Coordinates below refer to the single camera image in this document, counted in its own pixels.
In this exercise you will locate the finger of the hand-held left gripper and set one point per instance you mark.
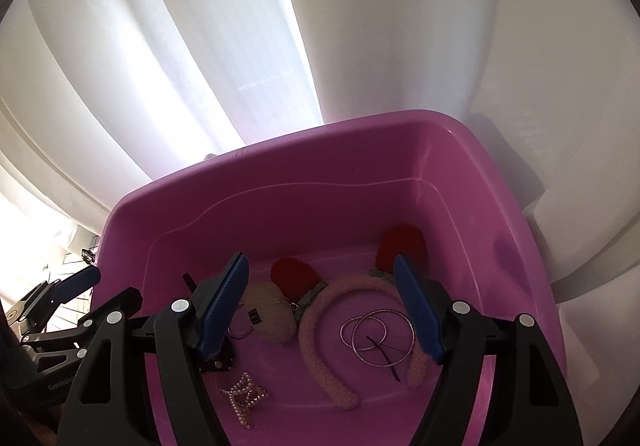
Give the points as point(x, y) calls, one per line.
point(55, 341)
point(75, 283)

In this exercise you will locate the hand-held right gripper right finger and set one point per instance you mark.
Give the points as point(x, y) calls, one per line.
point(417, 313)

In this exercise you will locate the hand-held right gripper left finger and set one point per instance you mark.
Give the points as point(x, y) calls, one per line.
point(222, 308)

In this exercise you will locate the large silver bangle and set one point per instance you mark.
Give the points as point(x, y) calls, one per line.
point(380, 310)

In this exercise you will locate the fluffy beige pouch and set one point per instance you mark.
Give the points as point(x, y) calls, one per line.
point(272, 321)

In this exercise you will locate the black hair clip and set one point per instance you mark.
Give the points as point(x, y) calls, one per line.
point(392, 368)

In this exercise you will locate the pearl star hair clip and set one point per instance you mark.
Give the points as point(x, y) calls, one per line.
point(245, 396)

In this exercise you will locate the pink fluffy headband red ears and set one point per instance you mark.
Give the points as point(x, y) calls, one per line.
point(320, 356)

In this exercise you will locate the pink plastic bin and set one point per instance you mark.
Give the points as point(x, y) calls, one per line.
point(350, 206)

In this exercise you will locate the white checked tablecloth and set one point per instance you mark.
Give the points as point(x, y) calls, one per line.
point(67, 271)

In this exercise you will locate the small black object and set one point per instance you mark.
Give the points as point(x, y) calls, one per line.
point(86, 254)

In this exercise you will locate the white curtain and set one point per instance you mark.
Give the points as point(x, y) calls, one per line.
point(250, 51)

